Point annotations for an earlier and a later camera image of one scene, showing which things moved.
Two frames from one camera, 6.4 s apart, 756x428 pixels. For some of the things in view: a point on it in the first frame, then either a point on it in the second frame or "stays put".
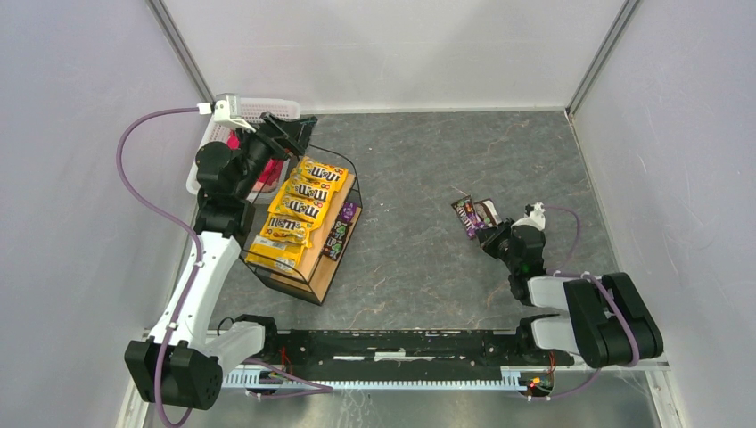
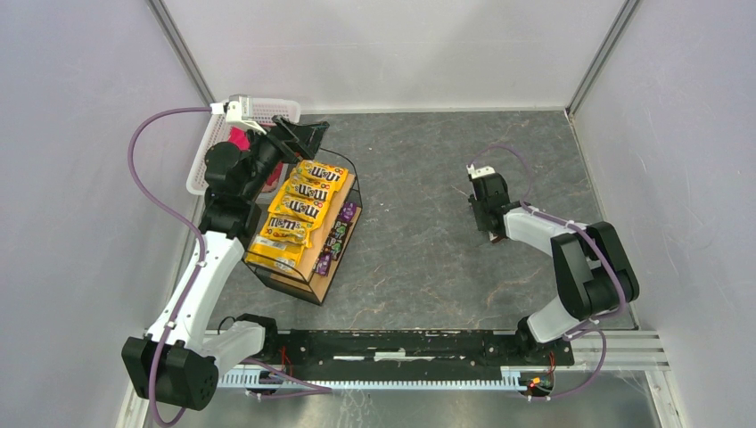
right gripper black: (488, 237) to (487, 202)
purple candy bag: (468, 216) to (324, 263)
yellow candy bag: (280, 251) stays put
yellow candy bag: (308, 208) stays put
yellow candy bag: (310, 189) stays put
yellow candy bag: (287, 228) stays put
